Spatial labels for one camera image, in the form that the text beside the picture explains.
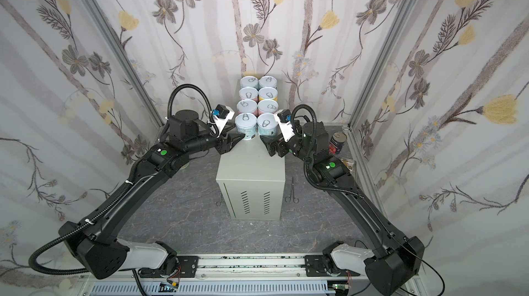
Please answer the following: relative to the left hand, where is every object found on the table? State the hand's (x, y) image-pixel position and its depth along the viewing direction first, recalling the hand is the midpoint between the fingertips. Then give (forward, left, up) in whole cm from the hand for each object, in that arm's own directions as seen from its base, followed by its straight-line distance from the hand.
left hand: (236, 124), depth 67 cm
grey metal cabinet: (-19, -5, -5) cm, 20 cm away
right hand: (-2, -12, +2) cm, 12 cm away
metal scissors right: (-11, -24, -38) cm, 46 cm away
